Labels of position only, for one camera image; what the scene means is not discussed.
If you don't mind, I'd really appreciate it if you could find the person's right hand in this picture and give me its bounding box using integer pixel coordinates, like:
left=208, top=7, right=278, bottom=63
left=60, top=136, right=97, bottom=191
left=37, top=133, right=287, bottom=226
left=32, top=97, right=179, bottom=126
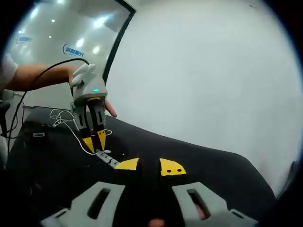
left=148, top=218, right=166, bottom=227

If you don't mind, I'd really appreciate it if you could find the black case grey label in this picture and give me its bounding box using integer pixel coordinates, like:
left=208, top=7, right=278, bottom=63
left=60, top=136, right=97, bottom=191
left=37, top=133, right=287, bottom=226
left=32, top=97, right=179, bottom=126
left=21, top=120, right=50, bottom=152

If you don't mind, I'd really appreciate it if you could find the person's left hand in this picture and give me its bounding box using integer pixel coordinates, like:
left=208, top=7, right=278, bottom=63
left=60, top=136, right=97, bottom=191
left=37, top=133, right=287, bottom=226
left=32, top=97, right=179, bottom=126
left=105, top=98, right=118, bottom=118

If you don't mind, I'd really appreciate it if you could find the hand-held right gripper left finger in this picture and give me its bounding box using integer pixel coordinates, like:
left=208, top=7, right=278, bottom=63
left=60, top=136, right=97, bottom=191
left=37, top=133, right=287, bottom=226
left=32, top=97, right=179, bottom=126
left=40, top=157, right=152, bottom=227

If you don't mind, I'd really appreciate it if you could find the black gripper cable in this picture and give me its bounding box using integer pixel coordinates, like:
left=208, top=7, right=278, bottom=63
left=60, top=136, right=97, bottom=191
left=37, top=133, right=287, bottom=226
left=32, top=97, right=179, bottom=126
left=1, top=58, right=90, bottom=140

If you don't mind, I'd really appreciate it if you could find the white wire with plug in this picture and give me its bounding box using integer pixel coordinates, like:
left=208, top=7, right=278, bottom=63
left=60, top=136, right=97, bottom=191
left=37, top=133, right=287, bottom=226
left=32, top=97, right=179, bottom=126
left=62, top=118, right=112, bottom=156

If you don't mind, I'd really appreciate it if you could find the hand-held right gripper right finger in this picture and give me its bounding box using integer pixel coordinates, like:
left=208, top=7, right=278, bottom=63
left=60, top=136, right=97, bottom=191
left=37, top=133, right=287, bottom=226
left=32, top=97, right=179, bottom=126
left=151, top=157, right=258, bottom=227

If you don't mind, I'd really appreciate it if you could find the black door frame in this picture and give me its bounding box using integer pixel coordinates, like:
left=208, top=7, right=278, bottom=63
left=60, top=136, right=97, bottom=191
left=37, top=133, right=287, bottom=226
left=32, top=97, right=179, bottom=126
left=103, top=0, right=137, bottom=86

